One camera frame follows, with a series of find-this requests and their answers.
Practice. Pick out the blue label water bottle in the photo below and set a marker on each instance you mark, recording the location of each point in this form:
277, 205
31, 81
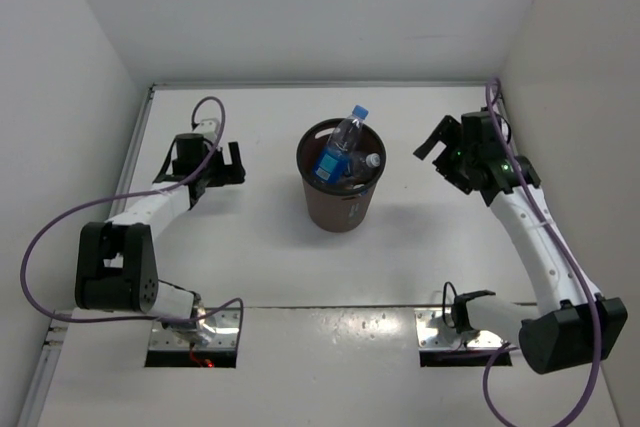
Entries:
335, 156

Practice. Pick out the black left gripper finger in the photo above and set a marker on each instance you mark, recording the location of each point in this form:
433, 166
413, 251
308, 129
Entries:
234, 172
165, 173

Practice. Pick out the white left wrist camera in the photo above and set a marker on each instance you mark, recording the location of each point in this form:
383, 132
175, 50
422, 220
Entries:
210, 129

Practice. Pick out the metal table edge rail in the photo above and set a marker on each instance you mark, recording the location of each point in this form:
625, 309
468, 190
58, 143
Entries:
233, 85

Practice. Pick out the brown plastic waste bin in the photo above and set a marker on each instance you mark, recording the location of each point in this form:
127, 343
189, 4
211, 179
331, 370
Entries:
330, 208

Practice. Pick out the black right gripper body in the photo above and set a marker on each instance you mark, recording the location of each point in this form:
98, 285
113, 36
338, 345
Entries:
465, 157

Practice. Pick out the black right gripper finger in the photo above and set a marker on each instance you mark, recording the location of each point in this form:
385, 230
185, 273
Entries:
446, 163
446, 132

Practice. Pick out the orange label clear bottle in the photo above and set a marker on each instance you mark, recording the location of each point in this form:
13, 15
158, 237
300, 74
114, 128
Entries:
362, 167

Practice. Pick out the metal base plate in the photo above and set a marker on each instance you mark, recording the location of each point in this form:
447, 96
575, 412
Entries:
217, 333
436, 334

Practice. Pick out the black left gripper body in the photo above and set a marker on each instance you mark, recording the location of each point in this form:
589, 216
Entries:
212, 171

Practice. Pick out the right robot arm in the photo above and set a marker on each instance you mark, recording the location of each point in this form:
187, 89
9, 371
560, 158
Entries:
573, 323

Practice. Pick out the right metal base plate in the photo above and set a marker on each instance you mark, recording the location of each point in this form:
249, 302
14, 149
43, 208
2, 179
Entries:
436, 334

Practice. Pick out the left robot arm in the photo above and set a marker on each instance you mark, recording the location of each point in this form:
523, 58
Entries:
117, 268

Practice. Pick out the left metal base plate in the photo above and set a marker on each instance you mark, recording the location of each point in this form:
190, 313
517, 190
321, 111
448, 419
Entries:
217, 333

